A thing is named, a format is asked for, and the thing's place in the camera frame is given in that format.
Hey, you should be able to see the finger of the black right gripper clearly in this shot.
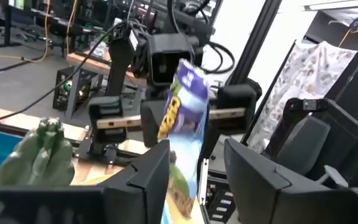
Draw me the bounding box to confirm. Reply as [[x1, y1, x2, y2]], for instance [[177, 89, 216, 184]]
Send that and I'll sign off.
[[88, 95, 127, 144], [218, 83, 257, 135]]

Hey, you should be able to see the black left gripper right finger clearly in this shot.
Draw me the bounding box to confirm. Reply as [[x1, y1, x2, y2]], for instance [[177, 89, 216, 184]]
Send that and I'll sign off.
[[224, 138, 358, 224]]

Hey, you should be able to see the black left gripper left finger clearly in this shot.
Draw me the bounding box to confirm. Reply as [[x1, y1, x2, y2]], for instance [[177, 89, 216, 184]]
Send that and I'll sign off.
[[0, 139, 171, 224]]

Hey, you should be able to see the purple blue granola bar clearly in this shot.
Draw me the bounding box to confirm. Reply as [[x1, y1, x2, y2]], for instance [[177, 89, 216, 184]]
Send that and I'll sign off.
[[156, 58, 211, 224]]

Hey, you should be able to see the black computer case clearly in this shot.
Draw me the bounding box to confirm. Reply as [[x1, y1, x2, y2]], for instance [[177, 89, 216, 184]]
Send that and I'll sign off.
[[52, 65, 104, 119]]

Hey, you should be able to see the wooden workbench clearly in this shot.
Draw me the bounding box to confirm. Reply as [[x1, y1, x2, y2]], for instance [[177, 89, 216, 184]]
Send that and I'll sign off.
[[66, 49, 149, 88]]

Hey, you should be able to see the tall green cactus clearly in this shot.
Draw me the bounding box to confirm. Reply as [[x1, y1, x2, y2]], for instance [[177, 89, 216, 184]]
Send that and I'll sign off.
[[0, 117, 76, 187]]

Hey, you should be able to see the black office chair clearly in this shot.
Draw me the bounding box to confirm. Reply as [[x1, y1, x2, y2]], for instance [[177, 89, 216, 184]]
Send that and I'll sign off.
[[261, 97, 358, 189]]

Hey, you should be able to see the patterned white cloth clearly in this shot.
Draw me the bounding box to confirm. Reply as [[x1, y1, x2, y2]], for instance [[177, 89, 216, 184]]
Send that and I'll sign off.
[[246, 40, 358, 154]]

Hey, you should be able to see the black standing desk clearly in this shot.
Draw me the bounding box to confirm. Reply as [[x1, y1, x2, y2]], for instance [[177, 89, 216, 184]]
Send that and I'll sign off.
[[0, 4, 83, 60]]

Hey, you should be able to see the long black cable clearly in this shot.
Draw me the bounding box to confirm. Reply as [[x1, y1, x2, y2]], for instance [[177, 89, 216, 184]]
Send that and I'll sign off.
[[0, 20, 130, 128]]

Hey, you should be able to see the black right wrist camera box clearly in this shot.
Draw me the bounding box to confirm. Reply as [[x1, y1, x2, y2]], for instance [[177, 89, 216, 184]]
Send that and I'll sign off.
[[146, 32, 200, 87]]

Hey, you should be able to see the silver aluminium bracket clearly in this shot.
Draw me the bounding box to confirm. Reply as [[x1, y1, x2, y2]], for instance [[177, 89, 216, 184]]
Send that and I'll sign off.
[[198, 157, 210, 207]]

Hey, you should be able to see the yellow cable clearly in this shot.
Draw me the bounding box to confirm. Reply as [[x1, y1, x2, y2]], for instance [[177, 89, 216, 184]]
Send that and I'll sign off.
[[0, 0, 80, 63]]

